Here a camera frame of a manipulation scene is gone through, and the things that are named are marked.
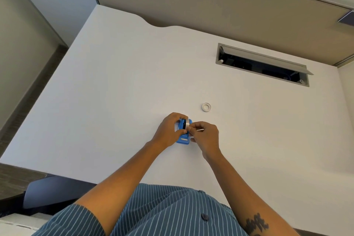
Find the person's right hand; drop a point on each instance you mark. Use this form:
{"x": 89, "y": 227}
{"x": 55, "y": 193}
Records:
{"x": 208, "y": 140}

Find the person's left hand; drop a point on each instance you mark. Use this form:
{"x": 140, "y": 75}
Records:
{"x": 166, "y": 130}

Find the person's left thumb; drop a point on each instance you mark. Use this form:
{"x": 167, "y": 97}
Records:
{"x": 181, "y": 133}

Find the person's right thumb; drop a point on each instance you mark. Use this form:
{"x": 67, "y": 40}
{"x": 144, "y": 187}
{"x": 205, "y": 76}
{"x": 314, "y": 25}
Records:
{"x": 197, "y": 131}

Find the blue tape dispenser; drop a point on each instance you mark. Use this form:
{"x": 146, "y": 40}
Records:
{"x": 183, "y": 139}

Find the clear tape roll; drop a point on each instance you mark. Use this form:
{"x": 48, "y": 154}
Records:
{"x": 187, "y": 124}

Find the person's right forearm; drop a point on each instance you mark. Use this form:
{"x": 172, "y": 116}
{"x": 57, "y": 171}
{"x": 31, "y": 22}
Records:
{"x": 243, "y": 197}

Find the person's left forearm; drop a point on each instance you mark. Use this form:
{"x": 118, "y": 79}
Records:
{"x": 119, "y": 183}

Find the white tape roll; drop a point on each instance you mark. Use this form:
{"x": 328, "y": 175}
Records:
{"x": 203, "y": 108}

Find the blue striped shirt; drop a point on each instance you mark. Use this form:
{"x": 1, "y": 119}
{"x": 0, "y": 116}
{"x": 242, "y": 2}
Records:
{"x": 163, "y": 211}

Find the beige desk partition panel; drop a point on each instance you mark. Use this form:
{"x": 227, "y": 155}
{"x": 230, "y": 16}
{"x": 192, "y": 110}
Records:
{"x": 210, "y": 6}

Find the dark blue chair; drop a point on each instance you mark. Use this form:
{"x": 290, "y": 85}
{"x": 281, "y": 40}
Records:
{"x": 52, "y": 191}

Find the white cabinet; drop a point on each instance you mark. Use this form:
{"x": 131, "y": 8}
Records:
{"x": 19, "y": 224}

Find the dark ceiling fixture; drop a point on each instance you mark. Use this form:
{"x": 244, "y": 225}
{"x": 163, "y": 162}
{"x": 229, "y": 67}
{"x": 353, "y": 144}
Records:
{"x": 347, "y": 18}

